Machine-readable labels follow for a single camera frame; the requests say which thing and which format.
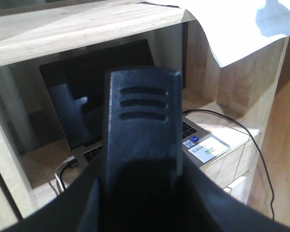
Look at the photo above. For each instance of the white paper sheet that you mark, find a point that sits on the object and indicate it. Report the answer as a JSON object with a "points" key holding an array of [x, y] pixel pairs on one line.
{"points": [[237, 28]]}

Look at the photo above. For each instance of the white label sticker right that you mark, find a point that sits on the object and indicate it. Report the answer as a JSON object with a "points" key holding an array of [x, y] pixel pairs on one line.
{"points": [[208, 149]]}

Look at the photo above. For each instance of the wooden shelf unit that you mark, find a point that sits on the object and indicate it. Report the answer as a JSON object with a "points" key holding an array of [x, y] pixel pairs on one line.
{"points": [[31, 139]]}

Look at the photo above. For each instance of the silver laptop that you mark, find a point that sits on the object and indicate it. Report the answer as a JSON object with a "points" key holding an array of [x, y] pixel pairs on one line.
{"points": [[77, 87]]}

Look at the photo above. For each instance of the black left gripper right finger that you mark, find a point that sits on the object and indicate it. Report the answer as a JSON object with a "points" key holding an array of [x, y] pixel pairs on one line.
{"points": [[220, 210]]}

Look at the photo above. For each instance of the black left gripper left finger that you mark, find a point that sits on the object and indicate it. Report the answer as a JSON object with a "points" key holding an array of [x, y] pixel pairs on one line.
{"points": [[75, 210]]}

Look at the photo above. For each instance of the black stapler with orange button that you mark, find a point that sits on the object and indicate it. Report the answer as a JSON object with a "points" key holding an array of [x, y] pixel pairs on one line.
{"points": [[141, 187]]}

